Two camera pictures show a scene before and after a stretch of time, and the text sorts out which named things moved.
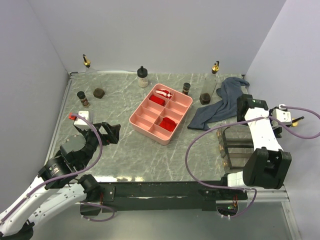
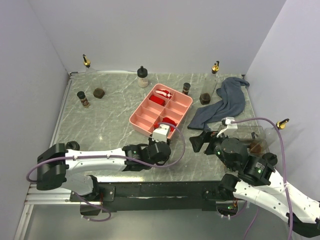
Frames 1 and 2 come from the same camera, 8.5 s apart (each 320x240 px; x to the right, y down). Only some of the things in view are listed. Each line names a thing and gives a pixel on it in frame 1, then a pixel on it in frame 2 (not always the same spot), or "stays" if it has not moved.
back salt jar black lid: [142, 72] stays
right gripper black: [277, 131] to [196, 141]
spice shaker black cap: [81, 94] stays
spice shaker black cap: [186, 87] stays
